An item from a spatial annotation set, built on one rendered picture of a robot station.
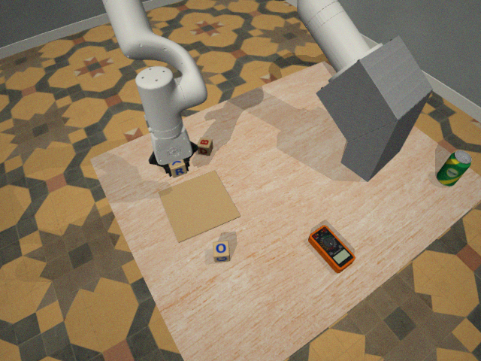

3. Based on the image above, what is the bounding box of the green drink can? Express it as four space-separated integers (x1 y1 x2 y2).
437 150 472 187

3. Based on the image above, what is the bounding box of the tan mat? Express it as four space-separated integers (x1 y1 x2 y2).
159 171 240 243

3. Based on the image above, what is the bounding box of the orange digital multimeter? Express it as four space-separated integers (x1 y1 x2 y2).
308 226 355 273

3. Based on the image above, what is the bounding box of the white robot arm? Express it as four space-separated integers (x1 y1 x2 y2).
102 0 383 138

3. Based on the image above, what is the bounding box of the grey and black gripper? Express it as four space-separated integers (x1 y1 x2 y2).
149 125 198 177

